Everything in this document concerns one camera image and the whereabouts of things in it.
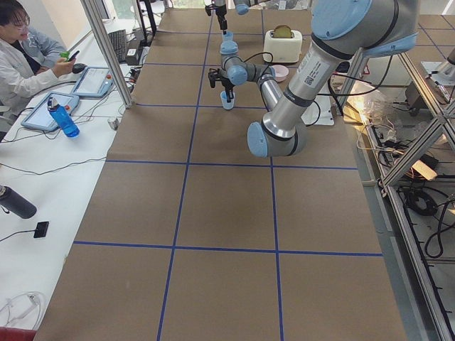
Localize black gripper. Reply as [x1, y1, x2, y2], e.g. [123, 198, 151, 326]
[205, 0, 228, 35]
[208, 68, 234, 101]

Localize black box on desk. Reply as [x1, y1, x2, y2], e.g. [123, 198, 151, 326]
[125, 39, 144, 65]

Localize black thermos bottle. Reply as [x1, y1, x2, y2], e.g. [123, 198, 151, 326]
[1, 185, 37, 219]

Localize teach pendant tablet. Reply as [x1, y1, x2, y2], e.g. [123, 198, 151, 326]
[71, 67, 113, 99]
[21, 92, 80, 132]

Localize black keyboard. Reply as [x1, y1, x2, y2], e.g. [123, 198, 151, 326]
[107, 29, 127, 63]

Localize near teach pendant tablet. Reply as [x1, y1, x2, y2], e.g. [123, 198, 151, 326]
[21, 92, 80, 132]

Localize far teach pendant tablet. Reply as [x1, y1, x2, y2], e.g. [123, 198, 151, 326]
[71, 67, 113, 99]

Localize aluminium frame post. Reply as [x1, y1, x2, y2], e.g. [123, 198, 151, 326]
[80, 0, 132, 109]

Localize blue water bottle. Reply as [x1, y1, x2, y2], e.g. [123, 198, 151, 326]
[47, 96, 80, 138]

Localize safety glasses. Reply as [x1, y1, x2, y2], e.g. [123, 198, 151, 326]
[1, 291, 46, 330]

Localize bread slice in toaster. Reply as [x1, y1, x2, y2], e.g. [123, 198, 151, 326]
[272, 25, 293, 39]

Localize pink bowl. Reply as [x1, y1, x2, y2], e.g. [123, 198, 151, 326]
[272, 65, 289, 82]

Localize light blue cup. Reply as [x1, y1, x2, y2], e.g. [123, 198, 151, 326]
[222, 31, 233, 42]
[220, 90, 235, 110]

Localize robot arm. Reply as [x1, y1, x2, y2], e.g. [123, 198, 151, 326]
[208, 1, 420, 158]
[204, 0, 264, 35]

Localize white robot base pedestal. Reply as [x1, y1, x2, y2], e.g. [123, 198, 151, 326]
[301, 95, 334, 126]

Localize seated person in white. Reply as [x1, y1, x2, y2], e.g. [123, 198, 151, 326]
[1, 1, 76, 118]

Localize cream toaster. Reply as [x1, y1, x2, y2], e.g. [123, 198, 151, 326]
[263, 30, 303, 63]

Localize small black square device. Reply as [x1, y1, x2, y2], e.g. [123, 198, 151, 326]
[33, 221, 49, 239]

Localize black smartphone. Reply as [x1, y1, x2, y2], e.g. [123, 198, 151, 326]
[68, 50, 80, 62]

